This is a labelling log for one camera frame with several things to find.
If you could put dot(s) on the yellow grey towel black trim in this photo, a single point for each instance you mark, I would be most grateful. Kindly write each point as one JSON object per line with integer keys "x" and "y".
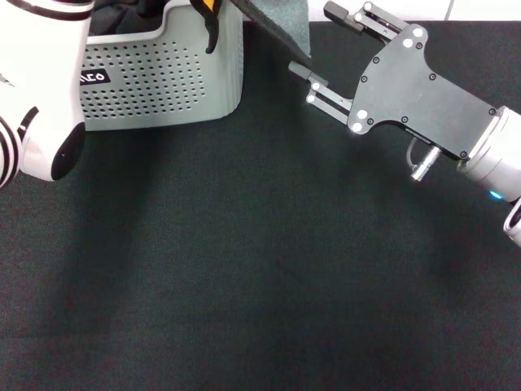
{"x": 289, "y": 24}

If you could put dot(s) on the black tablecloth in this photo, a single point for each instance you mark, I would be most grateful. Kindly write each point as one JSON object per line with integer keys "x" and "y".
{"x": 244, "y": 264}

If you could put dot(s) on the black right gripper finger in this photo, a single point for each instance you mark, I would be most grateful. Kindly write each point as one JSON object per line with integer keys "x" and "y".
{"x": 331, "y": 102}
{"x": 380, "y": 22}

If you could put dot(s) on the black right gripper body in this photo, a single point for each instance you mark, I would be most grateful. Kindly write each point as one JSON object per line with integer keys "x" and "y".
{"x": 411, "y": 89}

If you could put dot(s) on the grey perforated plastic storage box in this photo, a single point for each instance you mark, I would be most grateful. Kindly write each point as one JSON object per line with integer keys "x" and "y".
{"x": 163, "y": 81}

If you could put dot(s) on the black cloth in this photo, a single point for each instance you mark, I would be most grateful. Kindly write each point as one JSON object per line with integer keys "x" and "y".
{"x": 122, "y": 18}

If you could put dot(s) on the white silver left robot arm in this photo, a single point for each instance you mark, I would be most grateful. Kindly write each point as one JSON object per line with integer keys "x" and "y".
{"x": 45, "y": 89}

